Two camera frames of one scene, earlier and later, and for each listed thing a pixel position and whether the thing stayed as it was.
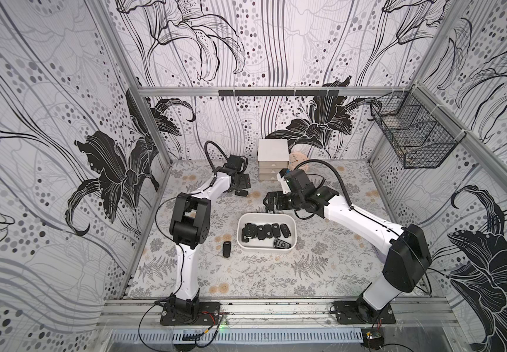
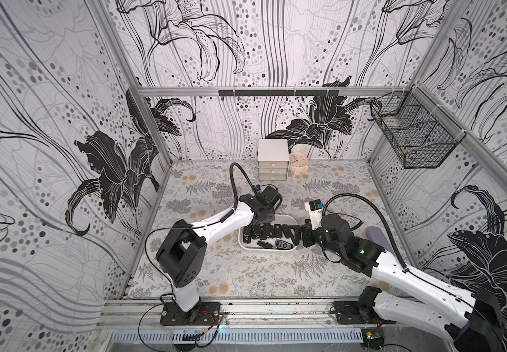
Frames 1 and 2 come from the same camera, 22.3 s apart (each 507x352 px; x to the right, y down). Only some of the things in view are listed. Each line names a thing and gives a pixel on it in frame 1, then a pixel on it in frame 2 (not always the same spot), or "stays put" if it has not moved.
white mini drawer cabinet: (272, 157) stays put
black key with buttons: (275, 230) to (286, 230)
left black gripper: (241, 181) to (269, 215)
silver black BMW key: (279, 243) stays put
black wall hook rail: (280, 93) stays put
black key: (246, 232) stays put
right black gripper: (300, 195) to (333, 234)
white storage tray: (266, 232) stays put
